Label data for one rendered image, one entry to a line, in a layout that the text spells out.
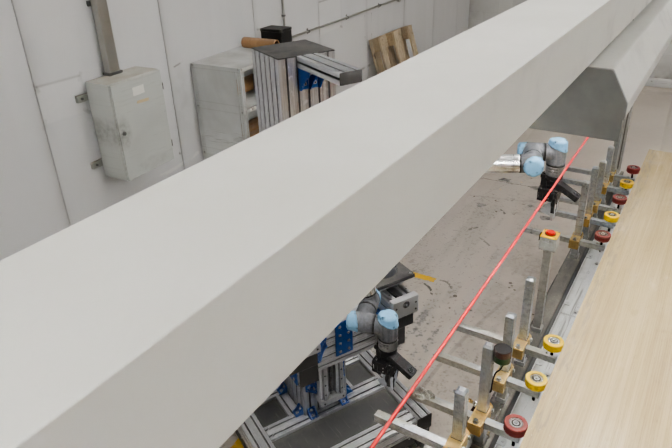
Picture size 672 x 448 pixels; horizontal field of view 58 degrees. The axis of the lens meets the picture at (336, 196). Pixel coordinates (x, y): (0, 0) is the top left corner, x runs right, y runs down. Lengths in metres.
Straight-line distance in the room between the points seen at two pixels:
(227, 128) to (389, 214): 4.19
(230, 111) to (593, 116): 3.76
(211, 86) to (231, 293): 4.24
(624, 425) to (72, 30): 3.30
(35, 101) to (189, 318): 3.56
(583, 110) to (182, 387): 0.63
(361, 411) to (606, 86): 2.71
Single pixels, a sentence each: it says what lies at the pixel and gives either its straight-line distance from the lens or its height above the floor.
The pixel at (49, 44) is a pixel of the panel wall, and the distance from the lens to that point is 3.73.
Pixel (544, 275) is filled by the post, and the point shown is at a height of 1.02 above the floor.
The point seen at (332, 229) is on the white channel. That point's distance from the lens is 0.21.
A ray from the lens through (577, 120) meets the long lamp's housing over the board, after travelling 0.74.
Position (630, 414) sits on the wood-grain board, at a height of 0.90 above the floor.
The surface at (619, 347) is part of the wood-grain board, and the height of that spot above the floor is 0.90.
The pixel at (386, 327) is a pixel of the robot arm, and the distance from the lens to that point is 2.25.
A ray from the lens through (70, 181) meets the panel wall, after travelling 3.91.
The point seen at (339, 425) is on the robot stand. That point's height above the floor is 0.21.
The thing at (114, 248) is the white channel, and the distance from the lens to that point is 0.20.
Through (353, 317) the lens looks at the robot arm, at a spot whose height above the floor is 1.16.
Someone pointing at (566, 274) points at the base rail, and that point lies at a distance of 3.50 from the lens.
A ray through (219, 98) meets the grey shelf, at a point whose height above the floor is 1.32.
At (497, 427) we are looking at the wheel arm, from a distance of 2.35.
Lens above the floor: 2.55
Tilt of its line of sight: 26 degrees down
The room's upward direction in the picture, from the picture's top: 2 degrees counter-clockwise
